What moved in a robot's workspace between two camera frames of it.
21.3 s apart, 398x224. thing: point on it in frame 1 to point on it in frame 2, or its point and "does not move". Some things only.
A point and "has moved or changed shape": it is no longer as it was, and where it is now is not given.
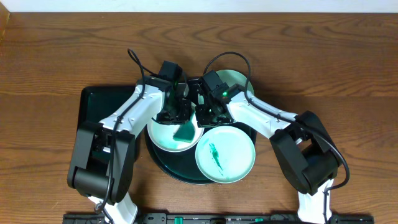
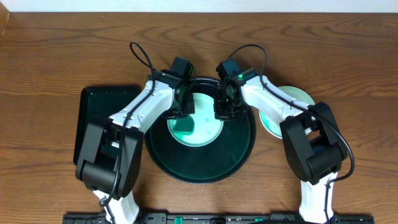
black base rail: [222, 218] does not move
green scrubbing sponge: [185, 132] does not move
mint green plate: [231, 78] has moved or changed shape
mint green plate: [225, 154] has moved or changed shape
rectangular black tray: [95, 102] does not move
